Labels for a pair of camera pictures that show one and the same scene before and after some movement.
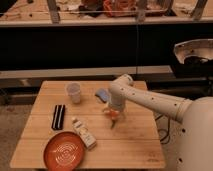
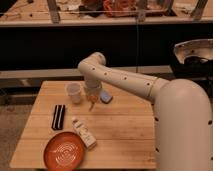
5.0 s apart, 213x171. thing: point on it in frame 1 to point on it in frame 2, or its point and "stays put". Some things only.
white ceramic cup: x=74 y=91 stays put
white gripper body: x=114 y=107 to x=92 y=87
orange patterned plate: x=63 y=151 stays put
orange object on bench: x=125 y=8 stays put
